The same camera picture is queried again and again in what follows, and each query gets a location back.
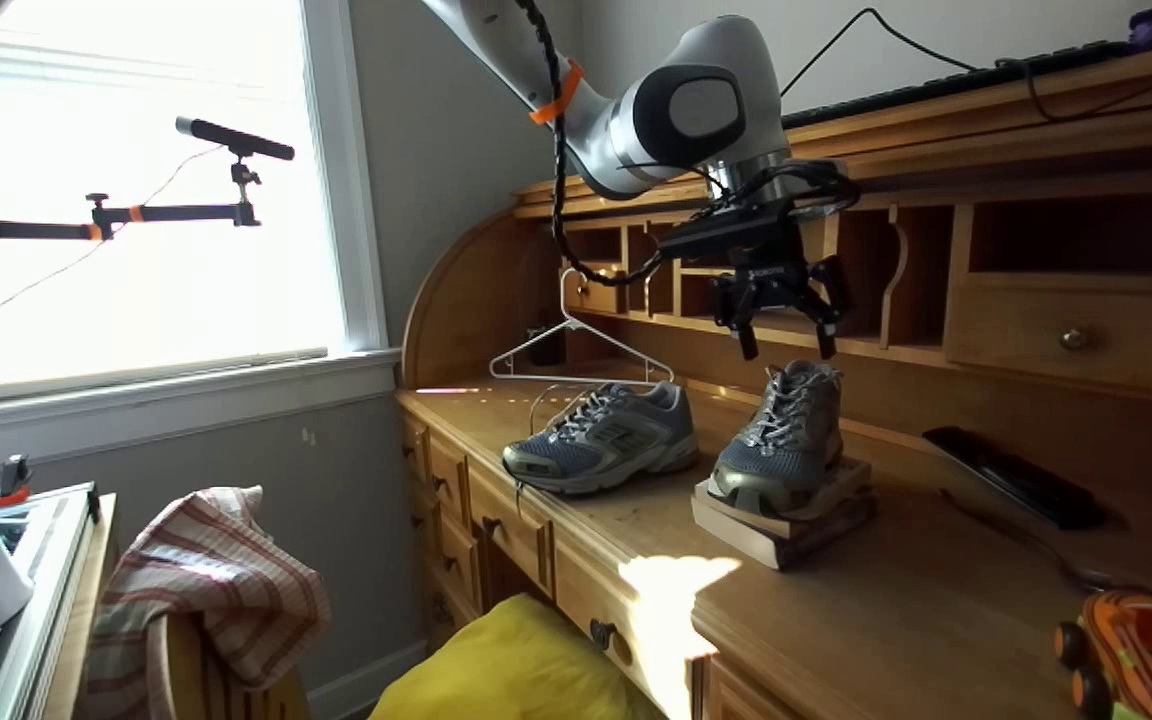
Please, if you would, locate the orange striped toy car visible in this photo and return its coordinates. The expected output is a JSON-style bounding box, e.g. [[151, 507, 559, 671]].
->
[[1053, 586, 1152, 720]]

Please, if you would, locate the black remote control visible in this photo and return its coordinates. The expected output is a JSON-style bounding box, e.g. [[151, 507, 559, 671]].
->
[[920, 419, 1120, 537]]

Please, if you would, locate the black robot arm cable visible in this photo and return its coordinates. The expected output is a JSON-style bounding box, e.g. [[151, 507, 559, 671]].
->
[[506, 0, 686, 291]]

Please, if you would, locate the blue white sneaker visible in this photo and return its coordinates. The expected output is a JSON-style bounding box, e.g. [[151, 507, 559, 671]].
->
[[703, 354, 849, 519], [497, 381, 703, 500]]

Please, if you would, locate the black bar camera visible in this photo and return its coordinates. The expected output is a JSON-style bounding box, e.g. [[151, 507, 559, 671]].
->
[[171, 113, 301, 167]]

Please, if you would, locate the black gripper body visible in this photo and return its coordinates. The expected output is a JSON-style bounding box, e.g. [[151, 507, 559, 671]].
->
[[717, 213, 831, 307]]

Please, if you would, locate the white framed side table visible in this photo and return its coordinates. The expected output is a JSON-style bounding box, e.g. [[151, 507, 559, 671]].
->
[[0, 481, 118, 720]]

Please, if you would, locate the thin black keyboard cable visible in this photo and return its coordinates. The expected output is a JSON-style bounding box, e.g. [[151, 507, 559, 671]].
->
[[775, 2, 997, 101]]

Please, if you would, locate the white wire clothes hanger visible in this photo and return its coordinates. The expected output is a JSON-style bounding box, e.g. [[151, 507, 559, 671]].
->
[[484, 262, 682, 393]]

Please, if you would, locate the dark purple cover book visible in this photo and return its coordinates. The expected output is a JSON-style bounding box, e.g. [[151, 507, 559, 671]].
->
[[691, 492, 879, 576]]

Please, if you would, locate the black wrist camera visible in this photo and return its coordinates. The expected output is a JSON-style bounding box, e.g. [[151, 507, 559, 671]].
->
[[655, 197, 792, 262]]

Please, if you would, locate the striped cloth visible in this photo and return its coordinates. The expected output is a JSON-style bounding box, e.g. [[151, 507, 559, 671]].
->
[[76, 481, 332, 720]]

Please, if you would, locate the wooden chair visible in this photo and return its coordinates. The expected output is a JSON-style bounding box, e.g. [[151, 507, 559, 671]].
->
[[151, 613, 311, 720]]

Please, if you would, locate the white framed window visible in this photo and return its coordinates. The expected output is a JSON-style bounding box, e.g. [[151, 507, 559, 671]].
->
[[0, 0, 399, 434]]

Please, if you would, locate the yellow pillow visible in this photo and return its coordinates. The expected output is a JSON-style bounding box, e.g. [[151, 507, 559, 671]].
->
[[369, 593, 666, 720]]

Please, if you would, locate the black keyboard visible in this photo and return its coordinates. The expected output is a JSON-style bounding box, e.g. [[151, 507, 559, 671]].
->
[[787, 35, 1138, 132]]

